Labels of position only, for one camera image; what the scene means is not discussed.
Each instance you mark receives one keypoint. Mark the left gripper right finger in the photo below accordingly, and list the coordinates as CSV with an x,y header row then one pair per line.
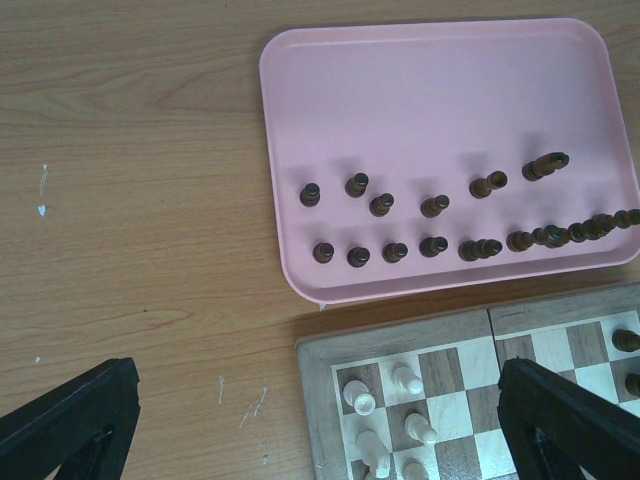
x,y
555,429

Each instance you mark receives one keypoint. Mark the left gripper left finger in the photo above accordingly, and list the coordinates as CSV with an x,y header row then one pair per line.
x,y
82,429

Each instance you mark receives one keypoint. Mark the dark knight chess piece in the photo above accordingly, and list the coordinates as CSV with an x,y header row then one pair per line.
x,y
632,384

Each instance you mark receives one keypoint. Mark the dark rook chess piece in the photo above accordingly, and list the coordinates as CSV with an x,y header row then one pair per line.
x,y
626,340

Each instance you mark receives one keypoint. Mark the dark queen chess piece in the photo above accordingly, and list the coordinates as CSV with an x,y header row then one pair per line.
x,y
550,236

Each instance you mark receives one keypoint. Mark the dark bishop chess piece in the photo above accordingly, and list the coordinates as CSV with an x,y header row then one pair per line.
x,y
600,225

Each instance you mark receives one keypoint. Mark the dark king chess piece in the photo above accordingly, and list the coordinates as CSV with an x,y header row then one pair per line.
x,y
545,165

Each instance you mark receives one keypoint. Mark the wooden chess board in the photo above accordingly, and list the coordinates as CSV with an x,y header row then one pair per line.
x,y
459,357

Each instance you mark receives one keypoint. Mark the white pawn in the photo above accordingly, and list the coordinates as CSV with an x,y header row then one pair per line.
x,y
407,380
418,428

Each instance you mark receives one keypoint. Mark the white pawn top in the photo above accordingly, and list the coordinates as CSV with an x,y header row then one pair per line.
x,y
407,380

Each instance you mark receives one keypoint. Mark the white knight upper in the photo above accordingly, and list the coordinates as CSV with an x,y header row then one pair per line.
x,y
374,454

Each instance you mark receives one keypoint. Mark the dark bishop on tray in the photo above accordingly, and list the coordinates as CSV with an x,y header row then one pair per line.
x,y
480,249

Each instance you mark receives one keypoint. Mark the white rook top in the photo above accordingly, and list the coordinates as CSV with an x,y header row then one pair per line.
x,y
357,395

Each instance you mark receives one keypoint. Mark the dark pawn eight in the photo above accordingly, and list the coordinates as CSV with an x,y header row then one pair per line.
x,y
430,247

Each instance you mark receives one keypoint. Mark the dark pawn seven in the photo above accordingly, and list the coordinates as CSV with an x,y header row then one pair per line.
x,y
394,252

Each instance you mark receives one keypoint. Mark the dark knight on tray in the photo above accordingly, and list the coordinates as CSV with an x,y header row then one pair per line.
x,y
483,187

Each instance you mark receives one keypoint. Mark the dark pawn four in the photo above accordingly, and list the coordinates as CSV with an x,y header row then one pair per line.
x,y
434,206

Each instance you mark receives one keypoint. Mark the dark pawn six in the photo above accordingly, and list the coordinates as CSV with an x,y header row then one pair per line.
x,y
358,257

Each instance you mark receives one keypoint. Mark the dark pawn three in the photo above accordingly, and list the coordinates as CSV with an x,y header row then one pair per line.
x,y
381,205

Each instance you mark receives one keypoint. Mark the dark pawn five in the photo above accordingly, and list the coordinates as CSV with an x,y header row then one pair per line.
x,y
323,252

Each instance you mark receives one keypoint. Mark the pink plastic tray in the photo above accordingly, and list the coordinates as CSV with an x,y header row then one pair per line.
x,y
423,110

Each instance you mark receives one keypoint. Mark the dark pawn two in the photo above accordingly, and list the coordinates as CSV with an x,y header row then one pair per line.
x,y
356,185

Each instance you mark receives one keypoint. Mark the dark pawn one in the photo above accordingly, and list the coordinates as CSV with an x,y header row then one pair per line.
x,y
310,195

